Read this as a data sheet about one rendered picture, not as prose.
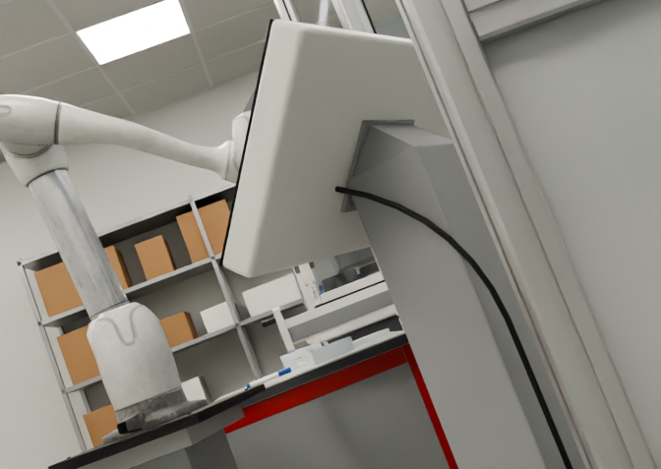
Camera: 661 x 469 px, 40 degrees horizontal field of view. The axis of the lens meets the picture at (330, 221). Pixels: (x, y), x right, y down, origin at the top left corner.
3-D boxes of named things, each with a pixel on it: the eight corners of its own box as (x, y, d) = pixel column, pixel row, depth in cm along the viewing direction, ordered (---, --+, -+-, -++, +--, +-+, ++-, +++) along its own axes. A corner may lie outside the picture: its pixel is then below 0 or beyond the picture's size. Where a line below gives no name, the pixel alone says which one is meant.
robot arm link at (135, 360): (112, 412, 190) (79, 315, 192) (114, 412, 207) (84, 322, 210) (185, 385, 194) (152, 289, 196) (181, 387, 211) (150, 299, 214)
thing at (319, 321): (293, 344, 208) (283, 320, 208) (293, 344, 233) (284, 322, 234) (452, 283, 211) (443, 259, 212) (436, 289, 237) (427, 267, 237)
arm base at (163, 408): (90, 449, 189) (82, 424, 190) (145, 427, 210) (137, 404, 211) (161, 424, 184) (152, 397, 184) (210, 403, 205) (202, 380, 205)
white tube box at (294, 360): (285, 373, 273) (279, 357, 273) (285, 372, 281) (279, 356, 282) (325, 357, 274) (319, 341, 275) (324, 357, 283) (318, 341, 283)
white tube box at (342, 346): (315, 365, 243) (310, 351, 243) (307, 367, 251) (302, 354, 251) (355, 349, 247) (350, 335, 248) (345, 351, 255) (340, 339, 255)
